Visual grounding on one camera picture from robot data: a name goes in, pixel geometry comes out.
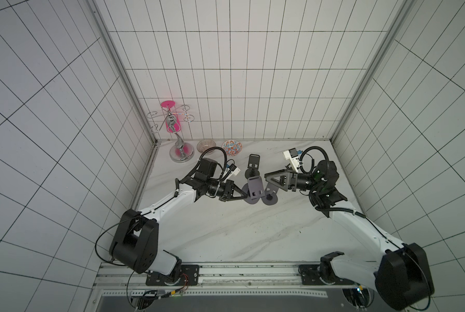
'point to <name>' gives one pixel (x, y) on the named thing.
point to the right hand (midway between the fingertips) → (267, 177)
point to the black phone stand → (252, 166)
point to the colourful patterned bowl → (232, 147)
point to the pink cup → (173, 116)
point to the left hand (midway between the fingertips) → (242, 199)
